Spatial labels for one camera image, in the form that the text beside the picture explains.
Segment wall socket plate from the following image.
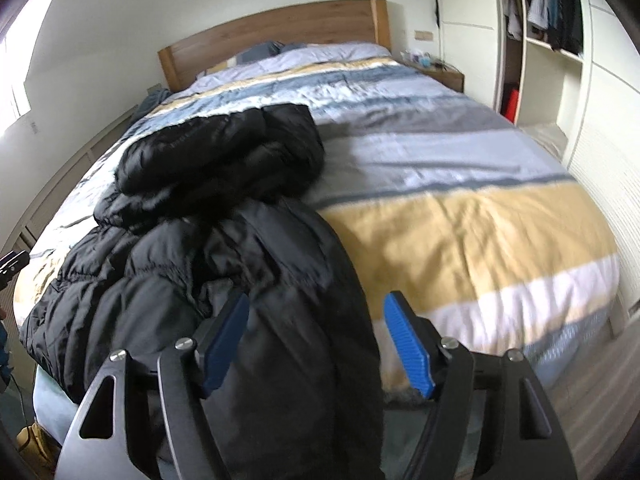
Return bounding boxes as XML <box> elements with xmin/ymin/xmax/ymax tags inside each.
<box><xmin>414</xmin><ymin>30</ymin><xmax>434</xmax><ymax>41</ymax></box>

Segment tan boot on floor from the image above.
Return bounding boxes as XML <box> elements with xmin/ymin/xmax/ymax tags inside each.
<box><xmin>15</xmin><ymin>422</ymin><xmax>62</xmax><ymax>470</ymax></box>

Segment wooden nightstand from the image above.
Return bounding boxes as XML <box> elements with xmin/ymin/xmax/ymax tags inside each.
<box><xmin>400</xmin><ymin>60</ymin><xmax>465</xmax><ymax>93</ymax></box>

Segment striped duvet cover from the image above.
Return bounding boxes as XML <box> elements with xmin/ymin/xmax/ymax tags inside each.
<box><xmin>13</xmin><ymin>42</ymin><xmax>620</xmax><ymax>387</ymax></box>

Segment red box in wardrobe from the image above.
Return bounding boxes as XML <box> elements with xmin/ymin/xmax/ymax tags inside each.
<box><xmin>500</xmin><ymin>84</ymin><xmax>520</xmax><ymax>124</ymax></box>

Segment dark cloth beside bed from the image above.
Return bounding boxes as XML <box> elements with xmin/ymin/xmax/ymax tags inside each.
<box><xmin>130</xmin><ymin>87</ymin><xmax>171</xmax><ymax>125</ymax></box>

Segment black puffer jacket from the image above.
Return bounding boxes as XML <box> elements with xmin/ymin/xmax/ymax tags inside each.
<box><xmin>20</xmin><ymin>103</ymin><xmax>383</xmax><ymax>479</ymax></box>

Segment blue grey pillow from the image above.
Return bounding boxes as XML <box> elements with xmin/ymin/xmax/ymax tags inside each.
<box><xmin>235</xmin><ymin>40</ymin><xmax>307</xmax><ymax>65</ymax></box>

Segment wooden headboard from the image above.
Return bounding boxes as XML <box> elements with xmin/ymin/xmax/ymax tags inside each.
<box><xmin>157</xmin><ymin>0</ymin><xmax>392</xmax><ymax>92</ymax></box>

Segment white built-in wardrobe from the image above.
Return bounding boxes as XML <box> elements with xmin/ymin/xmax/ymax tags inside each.
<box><xmin>436</xmin><ymin>0</ymin><xmax>639</xmax><ymax>330</ymax></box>

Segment hanging clothes in wardrobe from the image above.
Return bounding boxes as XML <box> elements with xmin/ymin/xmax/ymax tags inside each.
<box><xmin>502</xmin><ymin>0</ymin><xmax>584</xmax><ymax>56</ymax></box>

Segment items on nightstand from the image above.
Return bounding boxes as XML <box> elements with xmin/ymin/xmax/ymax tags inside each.
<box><xmin>400</xmin><ymin>50</ymin><xmax>447</xmax><ymax>70</ymax></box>

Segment bright window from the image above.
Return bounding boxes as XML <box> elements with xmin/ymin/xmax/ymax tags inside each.
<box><xmin>0</xmin><ymin>35</ymin><xmax>32</xmax><ymax>133</ymax></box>

